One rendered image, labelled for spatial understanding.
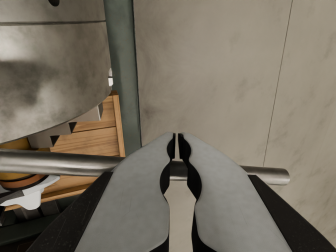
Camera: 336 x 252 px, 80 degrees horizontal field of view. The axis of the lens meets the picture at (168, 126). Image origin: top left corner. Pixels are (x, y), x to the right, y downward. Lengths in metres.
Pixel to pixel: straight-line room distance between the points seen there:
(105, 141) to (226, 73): 1.35
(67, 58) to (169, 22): 1.30
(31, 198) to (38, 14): 0.31
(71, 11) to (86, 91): 0.08
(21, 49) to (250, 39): 1.73
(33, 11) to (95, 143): 0.45
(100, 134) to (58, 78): 0.40
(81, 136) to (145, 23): 1.01
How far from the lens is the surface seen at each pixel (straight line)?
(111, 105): 0.56
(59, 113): 0.22
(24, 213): 0.81
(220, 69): 1.73
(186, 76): 1.60
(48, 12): 0.21
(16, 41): 0.20
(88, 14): 0.25
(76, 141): 0.61
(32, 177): 0.38
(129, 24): 0.88
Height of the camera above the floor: 1.40
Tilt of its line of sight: 56 degrees down
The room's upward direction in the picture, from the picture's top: 144 degrees clockwise
